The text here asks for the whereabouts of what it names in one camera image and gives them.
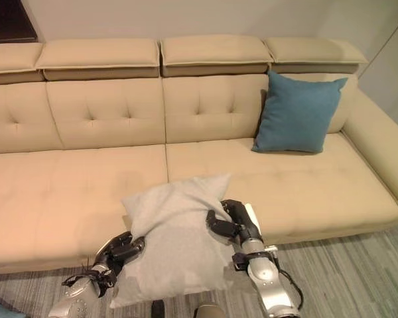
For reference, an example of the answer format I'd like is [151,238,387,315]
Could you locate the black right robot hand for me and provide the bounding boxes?
[205,199,264,245]

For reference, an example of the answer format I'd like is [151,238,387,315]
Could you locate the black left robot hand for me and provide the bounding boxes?
[93,231,146,276]

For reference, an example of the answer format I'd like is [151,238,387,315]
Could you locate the light grey cushion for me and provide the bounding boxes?
[109,172,232,309]

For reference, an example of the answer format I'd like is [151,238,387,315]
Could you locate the beige leather sofa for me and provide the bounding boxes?
[0,36,398,275]

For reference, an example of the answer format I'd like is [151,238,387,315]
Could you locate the black robot body part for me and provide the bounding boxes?
[151,299,165,318]

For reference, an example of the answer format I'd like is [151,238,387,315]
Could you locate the grey striped rug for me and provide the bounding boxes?
[0,219,398,318]

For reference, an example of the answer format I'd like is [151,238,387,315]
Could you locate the teal blue cushion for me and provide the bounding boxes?
[251,70,349,154]

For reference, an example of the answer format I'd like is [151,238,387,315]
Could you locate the dark wooden cabinet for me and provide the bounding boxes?
[0,0,40,44]

